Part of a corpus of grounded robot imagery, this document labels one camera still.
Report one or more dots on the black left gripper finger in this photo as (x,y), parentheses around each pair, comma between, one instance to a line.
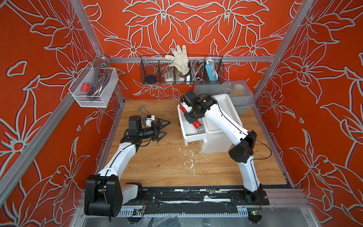
(160,135)
(162,123)

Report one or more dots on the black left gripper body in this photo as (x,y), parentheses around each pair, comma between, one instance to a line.
(156,131)

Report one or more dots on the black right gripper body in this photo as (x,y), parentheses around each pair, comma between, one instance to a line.
(191,116)

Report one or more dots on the white drawer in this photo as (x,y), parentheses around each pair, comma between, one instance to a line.
(189,132)

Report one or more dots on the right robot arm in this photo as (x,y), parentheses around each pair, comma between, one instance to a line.
(207,106)

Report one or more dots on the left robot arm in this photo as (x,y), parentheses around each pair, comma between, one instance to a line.
(104,195)

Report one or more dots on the clear glass tube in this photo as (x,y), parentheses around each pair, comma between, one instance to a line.
(144,112)

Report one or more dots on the dark round object in basket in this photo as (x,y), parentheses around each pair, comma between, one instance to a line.
(150,79)

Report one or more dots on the blue box in basket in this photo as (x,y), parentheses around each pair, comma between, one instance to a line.
(210,69)

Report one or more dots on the white power strip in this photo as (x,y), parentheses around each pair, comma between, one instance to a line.
(169,76)

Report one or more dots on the grey plastic storage box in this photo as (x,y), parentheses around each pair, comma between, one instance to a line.
(241,103)

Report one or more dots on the yellow tape roll in box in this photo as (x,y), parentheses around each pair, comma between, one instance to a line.
(238,90)

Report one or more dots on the white work glove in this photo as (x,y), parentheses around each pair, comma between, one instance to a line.
(179,59)

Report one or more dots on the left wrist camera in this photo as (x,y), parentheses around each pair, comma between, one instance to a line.
(149,119)

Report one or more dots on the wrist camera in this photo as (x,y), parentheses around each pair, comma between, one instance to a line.
(149,119)
(189,98)

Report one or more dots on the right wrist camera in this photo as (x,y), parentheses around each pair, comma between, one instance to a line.
(189,98)

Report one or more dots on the black wire wall basket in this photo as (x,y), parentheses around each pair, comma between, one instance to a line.
(193,70)

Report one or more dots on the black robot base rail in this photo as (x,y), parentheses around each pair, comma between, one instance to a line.
(223,199)

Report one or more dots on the white wire wall basket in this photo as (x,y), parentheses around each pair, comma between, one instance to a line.
(94,87)

